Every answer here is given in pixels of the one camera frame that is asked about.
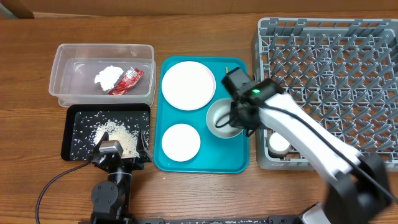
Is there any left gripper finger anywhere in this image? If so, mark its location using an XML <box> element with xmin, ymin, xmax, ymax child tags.
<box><xmin>95</xmin><ymin>132</ymin><xmax>109</xmax><ymax>148</ymax></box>
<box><xmin>139</xmin><ymin>130</ymin><xmax>153</xmax><ymax>162</ymax></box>

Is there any rice pile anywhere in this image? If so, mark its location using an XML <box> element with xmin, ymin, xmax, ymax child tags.
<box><xmin>70</xmin><ymin>111</ymin><xmax>150</xmax><ymax>161</ymax></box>

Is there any grey bowl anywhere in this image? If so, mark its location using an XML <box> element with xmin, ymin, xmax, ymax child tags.
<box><xmin>206</xmin><ymin>98</ymin><xmax>243</xmax><ymax>139</ymax></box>

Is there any pink bowl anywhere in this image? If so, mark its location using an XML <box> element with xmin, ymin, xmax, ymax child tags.
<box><xmin>162</xmin><ymin>123</ymin><xmax>201</xmax><ymax>162</ymax></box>

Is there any white cup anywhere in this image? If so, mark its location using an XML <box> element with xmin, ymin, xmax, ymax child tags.
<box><xmin>267</xmin><ymin>132</ymin><xmax>291</xmax><ymax>158</ymax></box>

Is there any white tissue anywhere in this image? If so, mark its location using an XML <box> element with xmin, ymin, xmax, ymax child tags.
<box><xmin>94</xmin><ymin>66</ymin><xmax>124</xmax><ymax>91</ymax></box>

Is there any large white plate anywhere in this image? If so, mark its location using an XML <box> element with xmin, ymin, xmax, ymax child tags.
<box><xmin>161</xmin><ymin>61</ymin><xmax>216</xmax><ymax>111</ymax></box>

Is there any red snack wrapper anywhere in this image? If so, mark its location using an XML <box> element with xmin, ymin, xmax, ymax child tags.
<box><xmin>108</xmin><ymin>67</ymin><xmax>144</xmax><ymax>95</ymax></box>

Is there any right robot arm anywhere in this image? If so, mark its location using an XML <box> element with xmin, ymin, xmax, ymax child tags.
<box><xmin>223</xmin><ymin>79</ymin><xmax>397</xmax><ymax>223</ymax></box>

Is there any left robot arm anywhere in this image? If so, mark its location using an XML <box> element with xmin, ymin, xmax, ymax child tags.
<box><xmin>90</xmin><ymin>132</ymin><xmax>153</xmax><ymax>224</ymax></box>

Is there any grey dishwasher rack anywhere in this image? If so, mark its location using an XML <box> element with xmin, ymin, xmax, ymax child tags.
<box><xmin>252</xmin><ymin>17</ymin><xmax>397</xmax><ymax>172</ymax></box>

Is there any black plastic tray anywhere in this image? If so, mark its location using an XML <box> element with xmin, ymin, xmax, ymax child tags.
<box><xmin>61</xmin><ymin>104</ymin><xmax>150</xmax><ymax>161</ymax></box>

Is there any teal serving tray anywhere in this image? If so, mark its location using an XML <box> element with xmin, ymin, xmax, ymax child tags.
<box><xmin>154</xmin><ymin>56</ymin><xmax>250</xmax><ymax>174</ymax></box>

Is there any clear plastic bin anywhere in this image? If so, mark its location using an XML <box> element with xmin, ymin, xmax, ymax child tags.
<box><xmin>49</xmin><ymin>44</ymin><xmax>156</xmax><ymax>107</ymax></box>

